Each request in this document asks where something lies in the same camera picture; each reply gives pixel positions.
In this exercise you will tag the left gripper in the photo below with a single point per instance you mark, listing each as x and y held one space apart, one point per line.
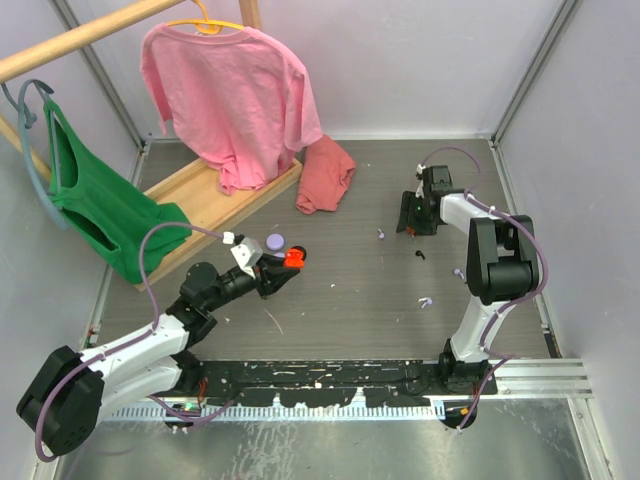
268 271

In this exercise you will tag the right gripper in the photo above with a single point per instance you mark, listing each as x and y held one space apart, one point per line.
407 218

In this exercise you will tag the orange earbud case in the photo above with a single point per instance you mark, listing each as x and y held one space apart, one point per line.
289 262

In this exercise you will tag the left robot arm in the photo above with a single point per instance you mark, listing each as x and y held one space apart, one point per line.
73 391

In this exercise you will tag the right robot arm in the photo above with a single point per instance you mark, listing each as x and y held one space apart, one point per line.
504 267

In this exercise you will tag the lilac earbud case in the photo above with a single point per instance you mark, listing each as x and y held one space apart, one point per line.
275 242

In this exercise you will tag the black earbud case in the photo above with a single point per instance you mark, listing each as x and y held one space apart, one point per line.
298 253

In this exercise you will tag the salmon folded shirt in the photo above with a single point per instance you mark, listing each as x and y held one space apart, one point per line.
326 176

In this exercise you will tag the pink t-shirt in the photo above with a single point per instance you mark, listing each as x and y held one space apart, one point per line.
242 101

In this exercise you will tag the green tank top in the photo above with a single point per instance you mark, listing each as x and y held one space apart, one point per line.
110 213

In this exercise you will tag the yellow hanger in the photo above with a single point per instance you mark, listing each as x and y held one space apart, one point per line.
205 24

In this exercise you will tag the grey-blue hanger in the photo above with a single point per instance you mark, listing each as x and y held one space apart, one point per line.
35 150

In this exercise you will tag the wooden clothes rack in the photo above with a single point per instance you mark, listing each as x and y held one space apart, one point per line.
82 36

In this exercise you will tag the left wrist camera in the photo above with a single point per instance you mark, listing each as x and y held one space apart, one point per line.
247 254

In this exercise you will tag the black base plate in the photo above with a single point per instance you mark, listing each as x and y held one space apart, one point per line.
395 383

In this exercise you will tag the white cable duct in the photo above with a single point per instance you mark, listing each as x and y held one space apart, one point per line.
149 411

